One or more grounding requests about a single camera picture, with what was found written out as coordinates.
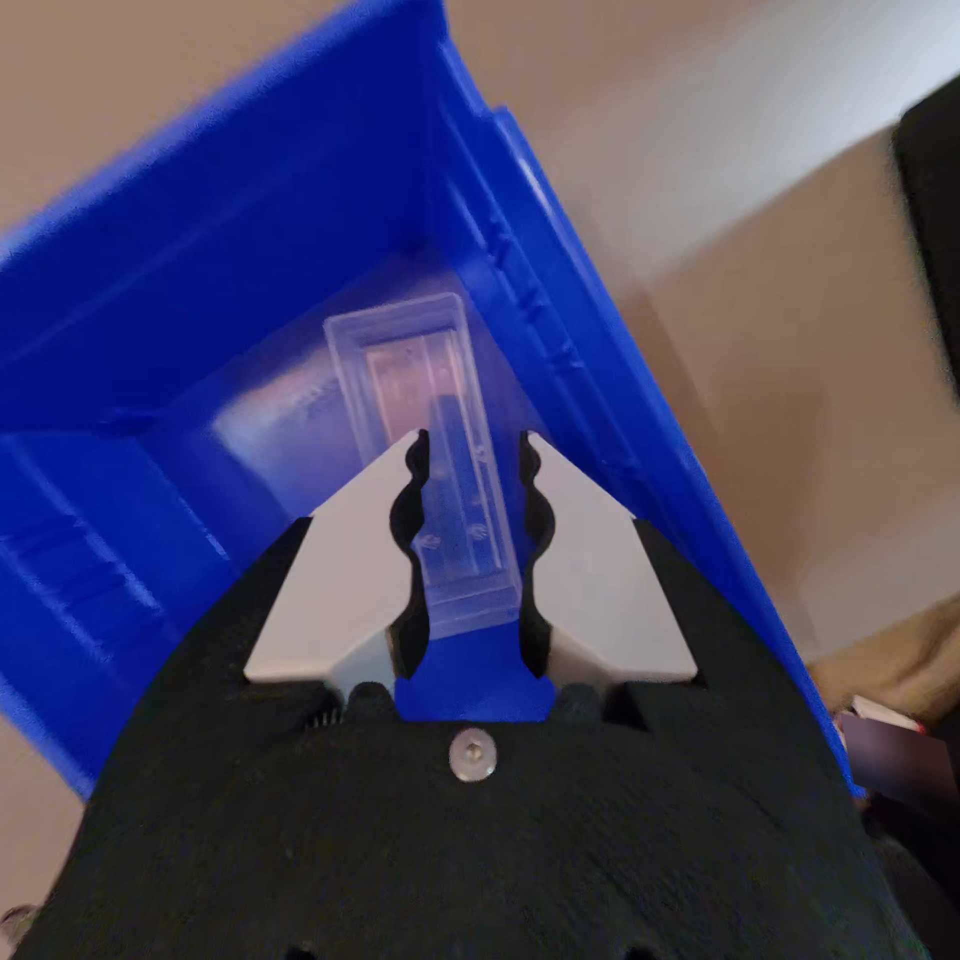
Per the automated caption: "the blue plastic storage bin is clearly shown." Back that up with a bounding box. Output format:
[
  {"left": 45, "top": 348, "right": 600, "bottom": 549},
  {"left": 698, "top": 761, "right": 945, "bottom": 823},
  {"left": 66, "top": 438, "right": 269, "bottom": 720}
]
[{"left": 0, "top": 0, "right": 867, "bottom": 800}]

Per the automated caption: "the desk with beige top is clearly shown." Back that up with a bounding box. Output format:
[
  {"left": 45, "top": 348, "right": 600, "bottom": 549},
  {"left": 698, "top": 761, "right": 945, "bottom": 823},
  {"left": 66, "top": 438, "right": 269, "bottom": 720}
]
[{"left": 615, "top": 127, "right": 960, "bottom": 669}]

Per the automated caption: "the small clear plastic drawer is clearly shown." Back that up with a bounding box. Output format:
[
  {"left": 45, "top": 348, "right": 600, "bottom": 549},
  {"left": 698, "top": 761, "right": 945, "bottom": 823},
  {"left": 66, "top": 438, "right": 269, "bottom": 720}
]
[{"left": 322, "top": 291, "right": 524, "bottom": 640}]

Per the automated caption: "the person's leg in tan pants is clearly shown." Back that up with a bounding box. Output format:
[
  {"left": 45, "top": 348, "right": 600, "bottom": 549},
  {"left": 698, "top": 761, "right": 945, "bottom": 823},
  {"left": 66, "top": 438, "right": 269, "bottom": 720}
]
[{"left": 808, "top": 600, "right": 960, "bottom": 725}]

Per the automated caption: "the black rounded object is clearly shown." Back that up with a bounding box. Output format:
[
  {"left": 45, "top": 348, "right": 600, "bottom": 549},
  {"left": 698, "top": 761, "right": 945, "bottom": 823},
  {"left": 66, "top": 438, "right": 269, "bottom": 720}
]
[{"left": 892, "top": 75, "right": 960, "bottom": 406}]

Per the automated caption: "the printed picture card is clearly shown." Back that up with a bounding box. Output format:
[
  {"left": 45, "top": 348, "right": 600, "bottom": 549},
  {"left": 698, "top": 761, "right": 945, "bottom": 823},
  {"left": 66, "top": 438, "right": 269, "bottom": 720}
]
[{"left": 846, "top": 693, "right": 925, "bottom": 735}]

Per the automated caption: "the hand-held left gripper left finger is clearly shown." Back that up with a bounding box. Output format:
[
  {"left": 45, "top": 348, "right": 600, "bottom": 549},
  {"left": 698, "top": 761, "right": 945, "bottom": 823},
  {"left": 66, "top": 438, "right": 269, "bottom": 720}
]
[{"left": 243, "top": 429, "right": 432, "bottom": 685}]

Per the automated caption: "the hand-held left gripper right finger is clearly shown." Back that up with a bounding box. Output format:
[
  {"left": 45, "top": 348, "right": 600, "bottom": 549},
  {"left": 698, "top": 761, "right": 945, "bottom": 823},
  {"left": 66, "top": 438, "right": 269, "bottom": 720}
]
[{"left": 517, "top": 429, "right": 700, "bottom": 685}]

